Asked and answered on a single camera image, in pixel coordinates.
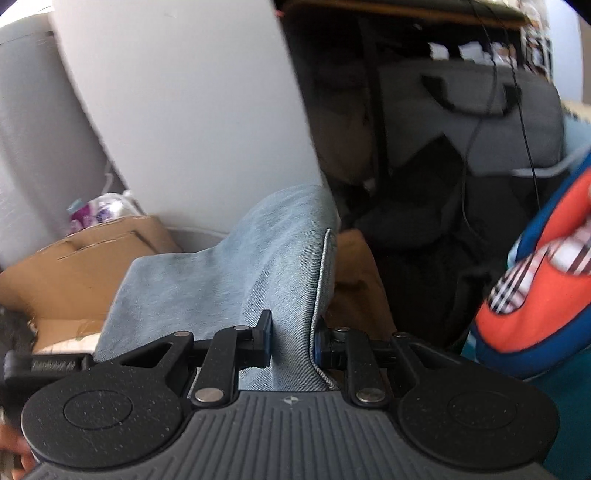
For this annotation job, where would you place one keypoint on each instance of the black backpack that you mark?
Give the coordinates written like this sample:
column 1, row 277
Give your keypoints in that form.
column 415, row 221

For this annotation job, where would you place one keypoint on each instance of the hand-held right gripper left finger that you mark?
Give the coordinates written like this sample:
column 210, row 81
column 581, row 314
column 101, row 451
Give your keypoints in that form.
column 267, row 339

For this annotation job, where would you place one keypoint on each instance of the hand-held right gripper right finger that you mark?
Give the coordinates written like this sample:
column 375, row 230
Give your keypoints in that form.
column 323, row 350

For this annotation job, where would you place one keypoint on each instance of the cream bear-print bed sheet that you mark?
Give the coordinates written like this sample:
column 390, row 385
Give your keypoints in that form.
column 69, row 345

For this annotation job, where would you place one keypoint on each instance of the leopard print garment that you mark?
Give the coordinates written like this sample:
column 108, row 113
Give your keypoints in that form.
column 16, row 330

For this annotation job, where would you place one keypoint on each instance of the grey fabric bag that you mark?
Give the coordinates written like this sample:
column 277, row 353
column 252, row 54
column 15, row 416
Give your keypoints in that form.
column 415, row 115

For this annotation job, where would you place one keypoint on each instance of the teal printed blanket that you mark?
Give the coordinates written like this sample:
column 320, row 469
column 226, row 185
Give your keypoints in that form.
column 545, row 295

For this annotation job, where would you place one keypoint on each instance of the brown folded garment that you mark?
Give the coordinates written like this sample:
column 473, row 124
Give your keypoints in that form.
column 360, row 286

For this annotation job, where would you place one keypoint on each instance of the light blue denim jeans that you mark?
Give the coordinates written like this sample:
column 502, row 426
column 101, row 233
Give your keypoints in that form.
column 240, row 267

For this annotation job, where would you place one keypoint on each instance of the purple white plastic packets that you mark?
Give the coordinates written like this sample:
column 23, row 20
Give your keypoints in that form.
column 101, row 210

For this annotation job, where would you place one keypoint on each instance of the person's left hand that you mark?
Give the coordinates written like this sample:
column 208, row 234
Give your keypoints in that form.
column 14, row 443

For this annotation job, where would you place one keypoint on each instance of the brown cardboard sheet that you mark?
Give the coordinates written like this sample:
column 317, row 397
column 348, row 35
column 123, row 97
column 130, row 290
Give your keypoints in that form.
column 83, row 267

